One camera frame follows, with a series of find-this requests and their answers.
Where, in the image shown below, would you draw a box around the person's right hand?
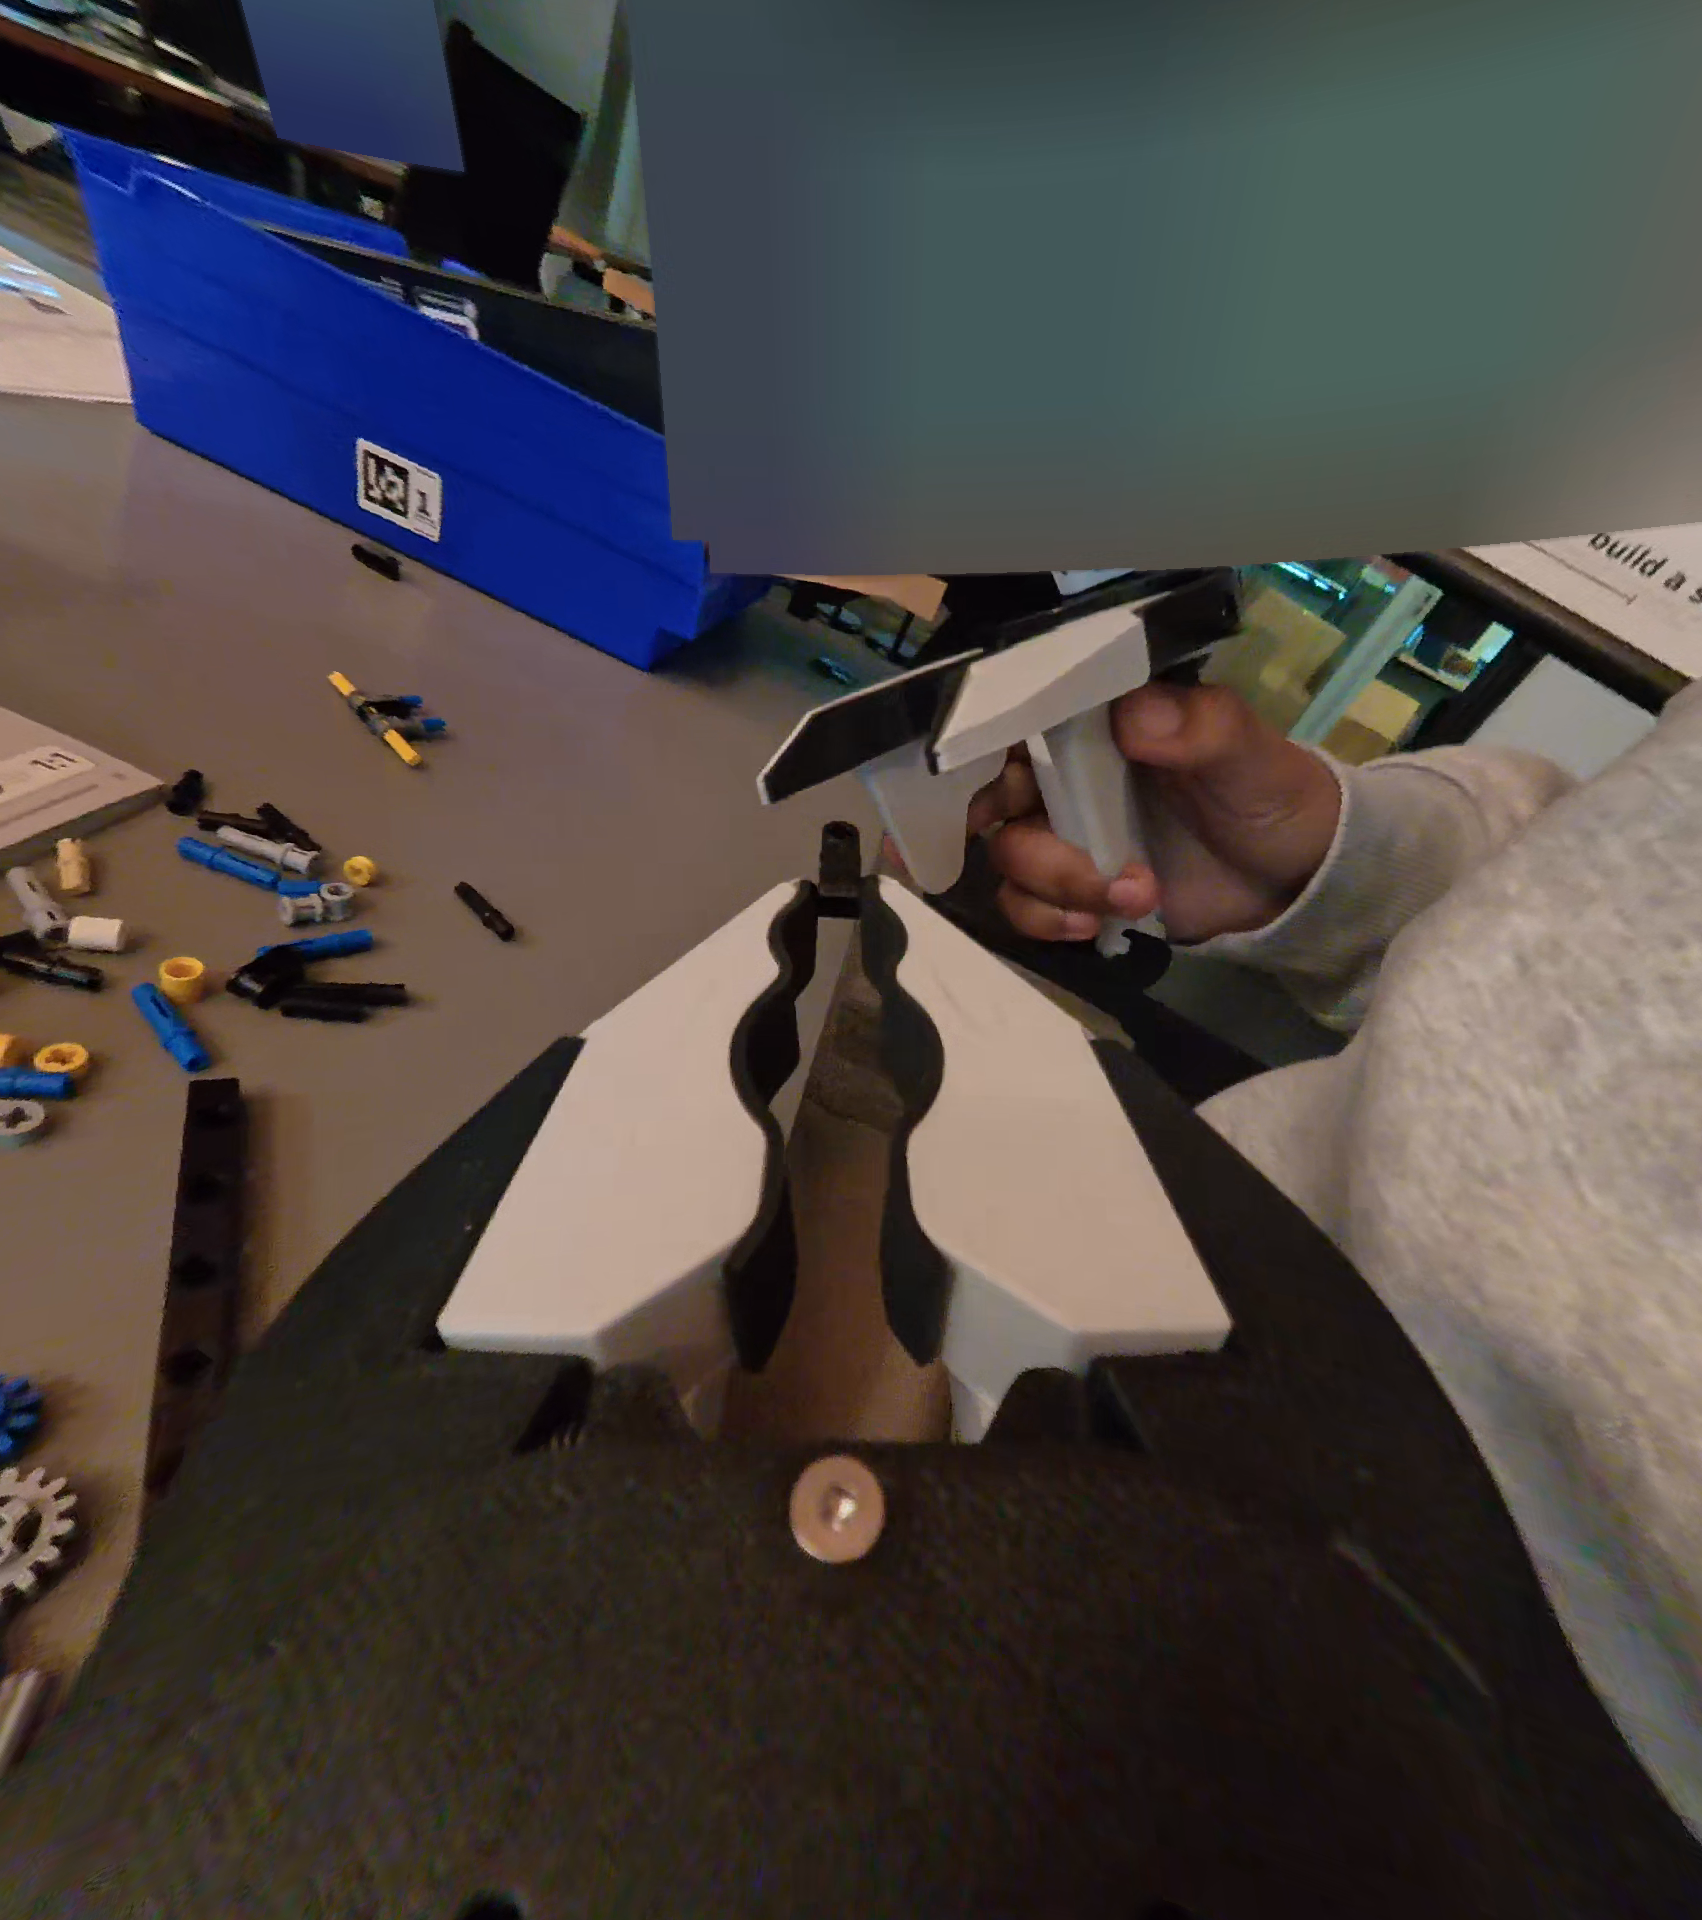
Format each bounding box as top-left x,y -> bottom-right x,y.
967,681 -> 1345,948

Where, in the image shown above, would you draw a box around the black lego beam with holes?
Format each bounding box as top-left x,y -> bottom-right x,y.
140,1075 -> 253,1505

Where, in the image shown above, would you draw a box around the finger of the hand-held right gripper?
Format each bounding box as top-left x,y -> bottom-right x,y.
756,649 -> 975,807
931,569 -> 1243,777

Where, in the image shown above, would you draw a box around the person's tan pants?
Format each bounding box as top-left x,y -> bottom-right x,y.
721,961 -> 955,1447

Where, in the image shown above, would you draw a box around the person's right forearm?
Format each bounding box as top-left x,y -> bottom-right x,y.
1161,741 -> 1586,1041

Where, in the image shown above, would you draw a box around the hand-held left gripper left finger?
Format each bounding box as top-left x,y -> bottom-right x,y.
434,876 -> 820,1434

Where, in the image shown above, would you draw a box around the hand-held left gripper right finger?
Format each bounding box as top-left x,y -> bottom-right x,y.
854,875 -> 1231,1447

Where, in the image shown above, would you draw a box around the cardboard box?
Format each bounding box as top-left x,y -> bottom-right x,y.
1239,588 -> 1352,710

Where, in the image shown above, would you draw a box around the blue plastic bin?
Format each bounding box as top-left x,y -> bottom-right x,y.
57,127 -> 772,675

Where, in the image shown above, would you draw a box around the white printed sheet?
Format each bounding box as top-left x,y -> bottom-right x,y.
1462,516 -> 1702,686

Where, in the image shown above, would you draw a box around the yellow axle lego assembly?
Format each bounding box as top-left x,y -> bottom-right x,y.
324,669 -> 450,769

